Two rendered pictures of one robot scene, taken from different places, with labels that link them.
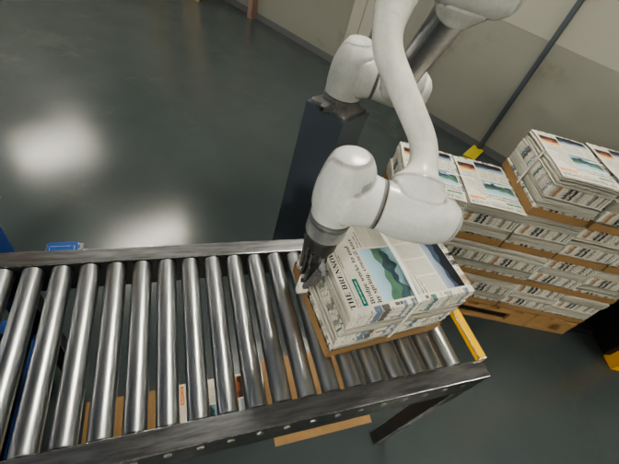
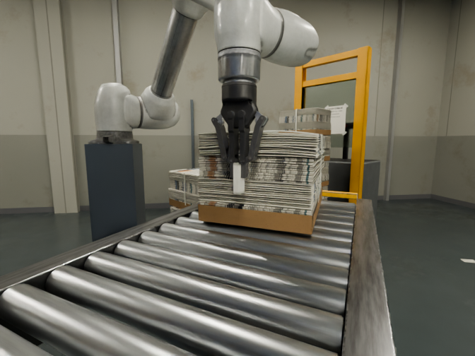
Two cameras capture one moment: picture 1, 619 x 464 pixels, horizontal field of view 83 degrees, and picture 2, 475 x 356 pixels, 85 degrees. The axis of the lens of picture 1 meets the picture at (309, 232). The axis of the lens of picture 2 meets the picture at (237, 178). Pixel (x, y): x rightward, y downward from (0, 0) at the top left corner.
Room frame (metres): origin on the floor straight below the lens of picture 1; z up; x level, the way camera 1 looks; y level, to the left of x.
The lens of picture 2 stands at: (0.08, 0.30, 1.01)
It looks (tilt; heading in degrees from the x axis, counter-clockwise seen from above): 8 degrees down; 325
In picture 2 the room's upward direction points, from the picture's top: straight up
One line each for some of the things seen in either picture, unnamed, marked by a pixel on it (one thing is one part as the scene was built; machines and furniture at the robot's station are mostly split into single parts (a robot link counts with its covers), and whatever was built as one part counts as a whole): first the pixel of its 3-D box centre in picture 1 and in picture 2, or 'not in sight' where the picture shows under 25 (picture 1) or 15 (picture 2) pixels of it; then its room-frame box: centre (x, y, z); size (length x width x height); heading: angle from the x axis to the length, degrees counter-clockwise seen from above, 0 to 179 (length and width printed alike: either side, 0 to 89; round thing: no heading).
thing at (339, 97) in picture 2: not in sight; (328, 115); (1.78, -2.04, 1.28); 0.57 x 0.01 x 0.65; 10
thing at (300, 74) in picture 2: not in sight; (298, 148); (2.10, -1.96, 0.93); 0.09 x 0.09 x 1.85; 10
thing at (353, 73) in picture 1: (354, 67); (115, 107); (1.44, 0.05, 1.17); 0.18 x 0.16 x 0.22; 94
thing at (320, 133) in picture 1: (310, 193); (121, 244); (1.44, 0.06, 0.50); 0.20 x 0.20 x 1.00; 63
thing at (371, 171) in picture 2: not in sight; (338, 193); (1.84, -2.39, 0.40); 0.70 x 0.55 x 0.80; 10
